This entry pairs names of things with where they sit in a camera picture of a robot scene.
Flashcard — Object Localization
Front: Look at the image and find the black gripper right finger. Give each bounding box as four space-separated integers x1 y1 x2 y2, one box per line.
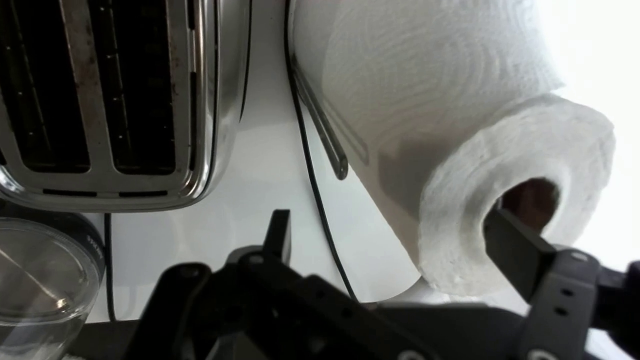
482 207 640 360

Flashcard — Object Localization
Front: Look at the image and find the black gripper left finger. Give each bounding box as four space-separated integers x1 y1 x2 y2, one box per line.
126 210 441 360

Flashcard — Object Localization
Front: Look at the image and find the white paper towel roll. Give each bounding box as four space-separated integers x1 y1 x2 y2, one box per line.
290 0 615 295

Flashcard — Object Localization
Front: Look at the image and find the silver toaster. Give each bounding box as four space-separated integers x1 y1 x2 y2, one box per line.
0 0 252 211

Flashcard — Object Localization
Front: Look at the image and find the black power cable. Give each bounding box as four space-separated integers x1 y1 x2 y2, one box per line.
282 0 363 303

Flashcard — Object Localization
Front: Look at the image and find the wire paper towel holder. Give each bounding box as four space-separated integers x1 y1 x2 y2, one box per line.
290 56 371 179

